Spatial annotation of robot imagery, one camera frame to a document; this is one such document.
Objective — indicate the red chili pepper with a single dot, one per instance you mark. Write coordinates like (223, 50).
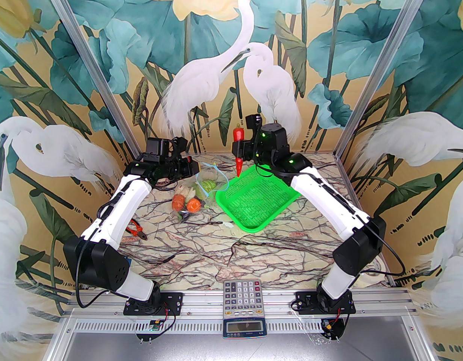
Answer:
(239, 167)

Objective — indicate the green cabbage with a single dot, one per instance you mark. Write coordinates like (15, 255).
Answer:
(208, 185)

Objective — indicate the white vegetable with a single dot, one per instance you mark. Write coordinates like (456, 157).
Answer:
(188, 192)

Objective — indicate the clear zip-top bag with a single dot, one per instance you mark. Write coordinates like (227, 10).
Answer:
(210, 197)

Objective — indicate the orange tangerine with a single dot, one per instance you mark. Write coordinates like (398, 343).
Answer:
(194, 205)

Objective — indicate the red tomato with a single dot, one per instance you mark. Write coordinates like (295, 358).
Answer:
(178, 203)

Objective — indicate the green plastic mesh basket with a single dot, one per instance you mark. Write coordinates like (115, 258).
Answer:
(254, 201)

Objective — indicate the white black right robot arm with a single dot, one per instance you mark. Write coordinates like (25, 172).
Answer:
(329, 197)

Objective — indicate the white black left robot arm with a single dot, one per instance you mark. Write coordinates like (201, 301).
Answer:
(129, 197)

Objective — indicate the small white scrap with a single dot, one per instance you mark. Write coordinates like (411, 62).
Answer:
(228, 225)

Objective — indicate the grey desk calculator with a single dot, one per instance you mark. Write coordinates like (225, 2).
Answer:
(242, 299)

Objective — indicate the small green circuit board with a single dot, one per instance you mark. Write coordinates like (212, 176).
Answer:
(154, 326)

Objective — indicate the masking tape roll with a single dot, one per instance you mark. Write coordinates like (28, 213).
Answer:
(383, 266)

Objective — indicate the perforated metal panel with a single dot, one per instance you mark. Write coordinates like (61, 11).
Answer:
(178, 346)

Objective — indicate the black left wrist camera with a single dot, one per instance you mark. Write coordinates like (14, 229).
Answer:
(179, 144)

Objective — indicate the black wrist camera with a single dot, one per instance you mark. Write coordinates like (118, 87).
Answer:
(254, 122)
(179, 144)

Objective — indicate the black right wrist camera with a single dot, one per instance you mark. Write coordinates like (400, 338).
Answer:
(254, 122)

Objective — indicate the aluminium table side rail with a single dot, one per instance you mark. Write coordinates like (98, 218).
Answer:
(350, 186)

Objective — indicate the aluminium frame post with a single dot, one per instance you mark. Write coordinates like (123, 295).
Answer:
(381, 66)
(97, 73)

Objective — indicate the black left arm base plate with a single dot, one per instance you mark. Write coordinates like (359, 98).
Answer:
(173, 301)

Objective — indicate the aluminium frame rail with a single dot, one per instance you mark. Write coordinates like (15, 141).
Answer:
(201, 303)

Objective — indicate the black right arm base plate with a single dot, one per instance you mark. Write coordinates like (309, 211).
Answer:
(302, 303)

